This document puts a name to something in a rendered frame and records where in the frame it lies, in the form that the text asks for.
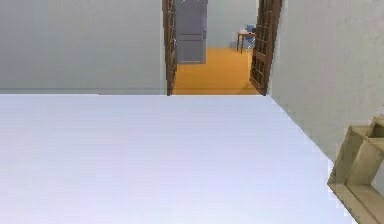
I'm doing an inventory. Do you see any beige wooden shelf unit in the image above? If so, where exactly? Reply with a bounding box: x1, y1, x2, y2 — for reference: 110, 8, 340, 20
327, 115, 384, 224

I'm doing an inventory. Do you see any brown glazed room door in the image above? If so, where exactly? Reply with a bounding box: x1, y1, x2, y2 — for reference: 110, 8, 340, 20
248, 0, 283, 96
161, 0, 178, 97

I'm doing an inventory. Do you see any blue chair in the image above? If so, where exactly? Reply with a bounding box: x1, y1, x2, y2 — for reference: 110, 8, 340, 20
245, 24, 257, 50

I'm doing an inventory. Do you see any grey panelled room door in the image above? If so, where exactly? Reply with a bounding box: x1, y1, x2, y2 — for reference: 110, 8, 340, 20
174, 0, 209, 64

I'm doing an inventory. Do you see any brown wooden table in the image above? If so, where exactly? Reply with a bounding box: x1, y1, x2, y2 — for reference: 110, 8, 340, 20
236, 29, 257, 55

